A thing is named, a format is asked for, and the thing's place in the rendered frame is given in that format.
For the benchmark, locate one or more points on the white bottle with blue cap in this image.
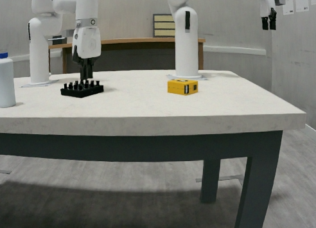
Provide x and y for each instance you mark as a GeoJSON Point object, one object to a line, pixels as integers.
{"type": "Point", "coordinates": [7, 90]}

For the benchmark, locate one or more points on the black knob box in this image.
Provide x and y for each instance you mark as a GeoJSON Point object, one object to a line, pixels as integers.
{"type": "Point", "coordinates": [84, 89]}

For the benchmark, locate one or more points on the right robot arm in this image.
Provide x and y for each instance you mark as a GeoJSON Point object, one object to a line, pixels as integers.
{"type": "Point", "coordinates": [86, 15]}

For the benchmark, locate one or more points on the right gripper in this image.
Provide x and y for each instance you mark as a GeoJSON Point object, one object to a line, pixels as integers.
{"type": "Point", "coordinates": [86, 44]}

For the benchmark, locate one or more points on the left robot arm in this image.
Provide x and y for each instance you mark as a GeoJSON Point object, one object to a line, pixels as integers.
{"type": "Point", "coordinates": [186, 39]}

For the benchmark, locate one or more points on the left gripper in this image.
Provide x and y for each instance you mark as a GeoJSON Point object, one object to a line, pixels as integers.
{"type": "Point", "coordinates": [268, 10]}

